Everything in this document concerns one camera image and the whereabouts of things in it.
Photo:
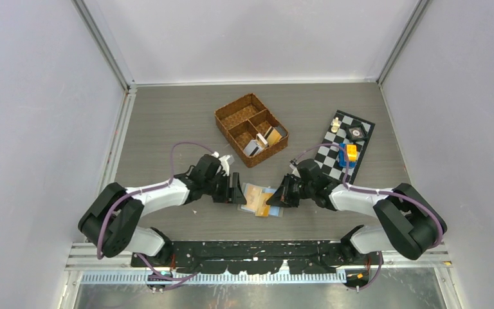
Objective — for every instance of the orange blue toy block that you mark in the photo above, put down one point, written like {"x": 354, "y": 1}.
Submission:
{"x": 347, "y": 155}

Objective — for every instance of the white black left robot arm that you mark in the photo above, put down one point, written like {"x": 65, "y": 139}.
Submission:
{"x": 112, "y": 221}

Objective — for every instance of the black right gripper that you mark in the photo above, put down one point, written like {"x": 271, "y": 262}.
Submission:
{"x": 283, "y": 197}

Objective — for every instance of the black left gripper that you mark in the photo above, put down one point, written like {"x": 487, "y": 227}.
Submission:
{"x": 224, "y": 197}

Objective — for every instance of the cream chess piece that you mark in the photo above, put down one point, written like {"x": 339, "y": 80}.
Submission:
{"x": 335, "y": 125}

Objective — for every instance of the black square framed object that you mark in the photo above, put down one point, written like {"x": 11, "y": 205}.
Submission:
{"x": 356, "y": 133}

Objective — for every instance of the black white checkerboard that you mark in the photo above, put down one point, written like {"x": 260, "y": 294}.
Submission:
{"x": 344, "y": 129}

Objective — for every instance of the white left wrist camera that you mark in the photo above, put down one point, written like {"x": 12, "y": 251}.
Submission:
{"x": 225, "y": 162}

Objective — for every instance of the woven brown compartment basket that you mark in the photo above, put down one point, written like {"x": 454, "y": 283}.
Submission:
{"x": 240, "y": 121}

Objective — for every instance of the taupe leather card holder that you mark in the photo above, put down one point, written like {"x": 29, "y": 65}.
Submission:
{"x": 275, "y": 211}

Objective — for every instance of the grey card stack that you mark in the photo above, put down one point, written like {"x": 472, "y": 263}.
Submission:
{"x": 281, "y": 131}

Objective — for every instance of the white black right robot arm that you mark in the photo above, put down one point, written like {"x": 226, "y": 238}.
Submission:
{"x": 408, "y": 224}

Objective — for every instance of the striped grey card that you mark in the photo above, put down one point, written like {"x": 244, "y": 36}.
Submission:
{"x": 252, "y": 148}

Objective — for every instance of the gold credit card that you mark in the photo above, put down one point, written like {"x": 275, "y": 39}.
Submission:
{"x": 263, "y": 209}
{"x": 252, "y": 194}

